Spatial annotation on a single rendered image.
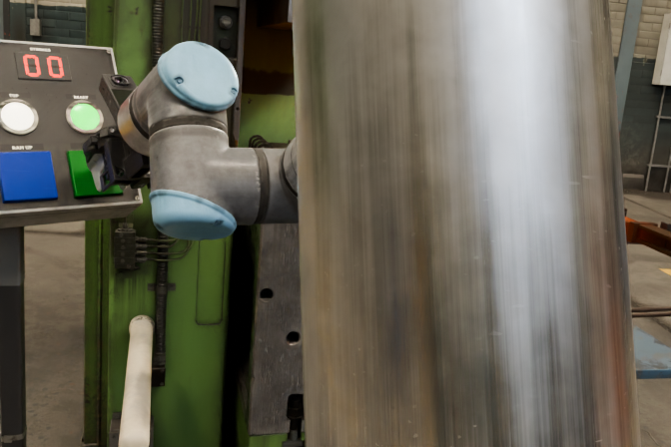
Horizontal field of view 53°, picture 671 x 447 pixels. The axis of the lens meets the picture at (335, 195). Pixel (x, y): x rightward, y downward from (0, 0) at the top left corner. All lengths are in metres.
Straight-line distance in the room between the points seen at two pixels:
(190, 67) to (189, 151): 0.10
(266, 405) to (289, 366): 0.09
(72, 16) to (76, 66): 6.31
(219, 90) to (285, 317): 0.64
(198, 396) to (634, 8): 7.15
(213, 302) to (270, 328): 0.22
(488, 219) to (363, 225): 0.04
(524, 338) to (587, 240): 0.03
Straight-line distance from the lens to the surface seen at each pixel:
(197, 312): 1.50
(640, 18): 8.18
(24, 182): 1.07
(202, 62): 0.78
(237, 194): 0.74
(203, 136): 0.75
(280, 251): 1.26
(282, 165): 0.74
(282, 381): 1.36
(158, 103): 0.78
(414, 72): 0.19
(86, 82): 1.17
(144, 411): 1.16
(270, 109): 1.75
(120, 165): 0.95
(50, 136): 1.11
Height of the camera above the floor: 1.22
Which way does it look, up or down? 12 degrees down
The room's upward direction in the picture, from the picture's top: 5 degrees clockwise
